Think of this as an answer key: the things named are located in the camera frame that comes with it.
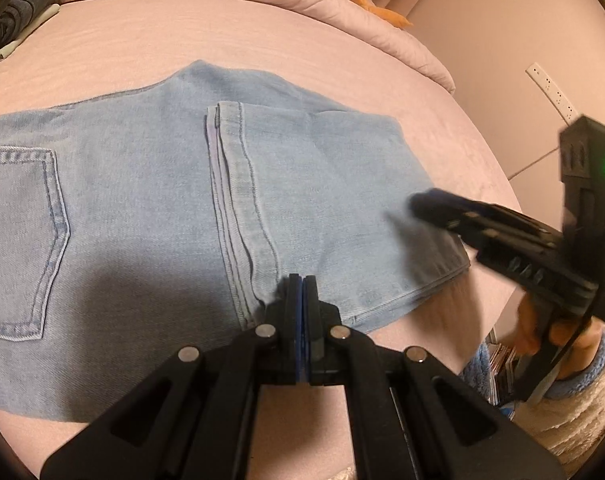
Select person's right hand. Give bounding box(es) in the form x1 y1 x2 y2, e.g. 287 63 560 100
515 302 605 379

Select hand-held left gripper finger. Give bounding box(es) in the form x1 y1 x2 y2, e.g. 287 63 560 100
40 274 303 480
303 275 566 480

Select light green folded cloth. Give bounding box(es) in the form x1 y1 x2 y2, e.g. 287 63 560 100
0 4 61 59

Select light blue denim pants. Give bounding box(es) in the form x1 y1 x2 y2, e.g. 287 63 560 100
0 60 471 423

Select stack of books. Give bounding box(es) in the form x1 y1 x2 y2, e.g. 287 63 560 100
485 342 521 407

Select person's right forearm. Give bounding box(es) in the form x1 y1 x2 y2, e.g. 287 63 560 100
502 332 605 467

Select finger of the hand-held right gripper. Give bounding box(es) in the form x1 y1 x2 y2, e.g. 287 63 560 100
411 187 565 293

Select white power strip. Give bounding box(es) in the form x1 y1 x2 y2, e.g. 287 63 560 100
526 62 579 122

